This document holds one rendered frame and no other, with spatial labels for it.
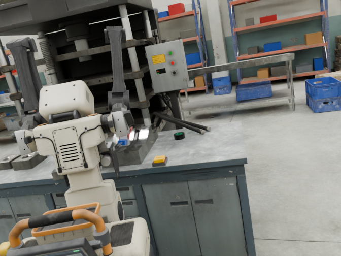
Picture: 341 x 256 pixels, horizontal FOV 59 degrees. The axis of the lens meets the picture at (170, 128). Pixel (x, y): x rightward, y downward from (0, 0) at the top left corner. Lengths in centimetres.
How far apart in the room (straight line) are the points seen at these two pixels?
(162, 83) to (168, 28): 610
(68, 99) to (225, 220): 118
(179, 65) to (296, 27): 592
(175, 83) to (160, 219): 114
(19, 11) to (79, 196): 180
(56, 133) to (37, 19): 156
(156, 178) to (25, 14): 173
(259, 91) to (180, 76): 300
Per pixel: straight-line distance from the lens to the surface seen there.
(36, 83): 169
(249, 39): 822
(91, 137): 131
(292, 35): 822
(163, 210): 197
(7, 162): 254
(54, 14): 268
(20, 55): 162
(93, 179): 142
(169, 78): 256
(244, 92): 538
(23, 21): 285
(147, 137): 203
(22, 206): 239
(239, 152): 177
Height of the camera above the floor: 148
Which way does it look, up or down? 16 degrees down
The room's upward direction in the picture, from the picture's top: 11 degrees counter-clockwise
